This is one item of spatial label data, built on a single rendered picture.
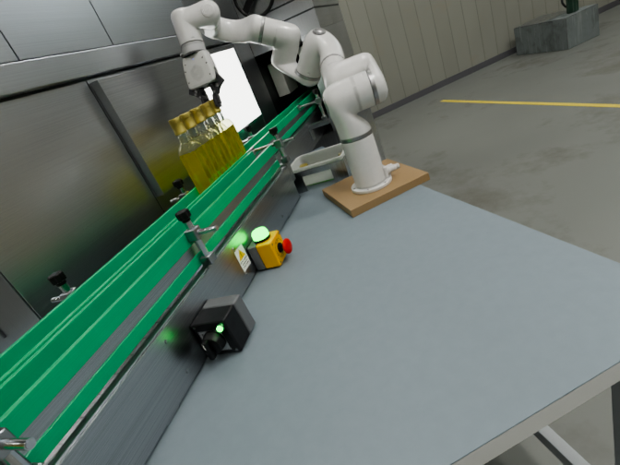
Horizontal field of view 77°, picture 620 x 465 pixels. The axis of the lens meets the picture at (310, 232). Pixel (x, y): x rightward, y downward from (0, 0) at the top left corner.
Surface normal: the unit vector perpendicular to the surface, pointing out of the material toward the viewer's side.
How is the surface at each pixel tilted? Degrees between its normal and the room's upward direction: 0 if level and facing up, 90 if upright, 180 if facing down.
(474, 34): 90
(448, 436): 0
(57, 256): 90
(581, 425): 0
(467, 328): 0
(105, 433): 90
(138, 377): 90
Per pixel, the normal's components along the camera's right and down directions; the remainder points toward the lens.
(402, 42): 0.29, 0.32
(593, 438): -0.36, -0.84
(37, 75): 0.91, -0.20
